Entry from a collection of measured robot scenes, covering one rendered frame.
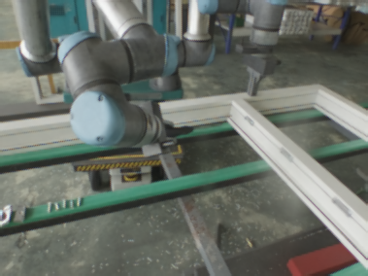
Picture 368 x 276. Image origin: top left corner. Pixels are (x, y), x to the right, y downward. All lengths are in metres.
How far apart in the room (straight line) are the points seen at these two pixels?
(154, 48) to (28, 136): 0.47
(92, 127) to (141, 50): 0.19
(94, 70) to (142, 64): 0.10
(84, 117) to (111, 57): 0.13
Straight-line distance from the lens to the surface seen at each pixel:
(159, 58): 0.55
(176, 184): 0.67
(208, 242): 0.62
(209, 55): 1.49
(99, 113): 0.44
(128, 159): 1.60
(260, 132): 0.83
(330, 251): 0.97
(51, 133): 0.84
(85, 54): 0.51
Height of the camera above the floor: 1.34
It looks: 35 degrees down
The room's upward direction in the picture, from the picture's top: 4 degrees clockwise
